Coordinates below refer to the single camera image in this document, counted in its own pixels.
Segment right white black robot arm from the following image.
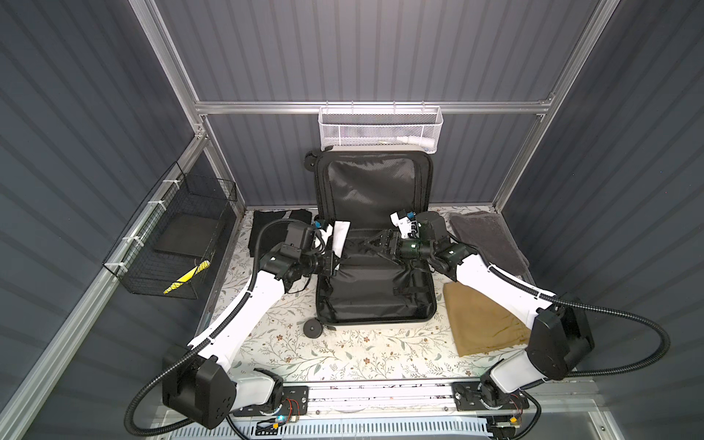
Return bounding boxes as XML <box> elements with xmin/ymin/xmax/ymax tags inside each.
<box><xmin>367</xmin><ymin>212</ymin><xmax>671</xmax><ymax>410</ymax></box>

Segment aluminium front rail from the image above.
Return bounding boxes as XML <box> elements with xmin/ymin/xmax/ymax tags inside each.
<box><xmin>158</xmin><ymin>376</ymin><xmax>601</xmax><ymax>422</ymax></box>

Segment black t-shirt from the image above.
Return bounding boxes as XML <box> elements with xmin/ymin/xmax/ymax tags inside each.
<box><xmin>249</xmin><ymin>209</ymin><xmax>313</xmax><ymax>257</ymax></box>

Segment yellow black striped item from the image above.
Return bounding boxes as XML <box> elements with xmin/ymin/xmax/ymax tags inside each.
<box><xmin>163</xmin><ymin>260</ymin><xmax>211</xmax><ymax>294</ymax></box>

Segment tan shorts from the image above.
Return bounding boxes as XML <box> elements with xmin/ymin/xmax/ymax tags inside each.
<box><xmin>443</xmin><ymin>282</ymin><xmax>531</xmax><ymax>357</ymax></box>

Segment white perforated vent panel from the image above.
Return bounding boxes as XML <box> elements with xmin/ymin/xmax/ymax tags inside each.
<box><xmin>167</xmin><ymin>417</ymin><xmax>491</xmax><ymax>440</ymax></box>

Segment black flat pad in basket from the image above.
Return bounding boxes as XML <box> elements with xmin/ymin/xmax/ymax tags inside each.
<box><xmin>153</xmin><ymin>214</ymin><xmax>224</xmax><ymax>258</ymax></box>

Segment grey folded towel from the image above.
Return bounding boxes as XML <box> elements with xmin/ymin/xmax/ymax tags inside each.
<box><xmin>449</xmin><ymin>212</ymin><xmax>529</xmax><ymax>277</ymax></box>

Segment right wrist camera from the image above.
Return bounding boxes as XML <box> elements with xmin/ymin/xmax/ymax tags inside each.
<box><xmin>390</xmin><ymin>210</ymin><xmax>418</xmax><ymax>239</ymax></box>

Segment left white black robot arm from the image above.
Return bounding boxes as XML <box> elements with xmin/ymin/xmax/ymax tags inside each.
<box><xmin>124</xmin><ymin>219</ymin><xmax>349</xmax><ymax>437</ymax></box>

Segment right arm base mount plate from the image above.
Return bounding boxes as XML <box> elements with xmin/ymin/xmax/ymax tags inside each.
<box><xmin>450</xmin><ymin>381</ymin><xmax>531</xmax><ymax>412</ymax></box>

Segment white wire mesh basket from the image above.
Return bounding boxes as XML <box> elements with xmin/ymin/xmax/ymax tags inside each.
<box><xmin>317</xmin><ymin>104</ymin><xmax>444</xmax><ymax>154</ymax></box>

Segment white tube in basket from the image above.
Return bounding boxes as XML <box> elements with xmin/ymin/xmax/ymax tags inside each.
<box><xmin>395</xmin><ymin>136</ymin><xmax>437</xmax><ymax>154</ymax></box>

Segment black wire mesh basket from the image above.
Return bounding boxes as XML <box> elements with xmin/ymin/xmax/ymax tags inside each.
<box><xmin>104</xmin><ymin>164</ymin><xmax>238</xmax><ymax>300</ymax></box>

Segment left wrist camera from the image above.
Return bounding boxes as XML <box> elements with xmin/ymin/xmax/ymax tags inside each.
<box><xmin>313</xmin><ymin>218</ymin><xmax>335</xmax><ymax>247</ymax></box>

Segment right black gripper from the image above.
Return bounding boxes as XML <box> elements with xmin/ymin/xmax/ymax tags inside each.
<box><xmin>364</xmin><ymin>230</ymin><xmax>432</xmax><ymax>264</ymax></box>

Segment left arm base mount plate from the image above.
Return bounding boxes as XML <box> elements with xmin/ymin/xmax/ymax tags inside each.
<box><xmin>231</xmin><ymin>384</ymin><xmax>310</xmax><ymax>417</ymax></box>

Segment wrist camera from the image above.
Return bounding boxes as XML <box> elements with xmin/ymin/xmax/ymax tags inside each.
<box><xmin>313</xmin><ymin>218</ymin><xmax>335</xmax><ymax>247</ymax></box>
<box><xmin>390</xmin><ymin>210</ymin><xmax>418</xmax><ymax>239</ymax></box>

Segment black carry-on suitcase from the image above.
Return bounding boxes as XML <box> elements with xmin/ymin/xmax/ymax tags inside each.
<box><xmin>304</xmin><ymin>150</ymin><xmax>437</xmax><ymax>338</ymax></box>

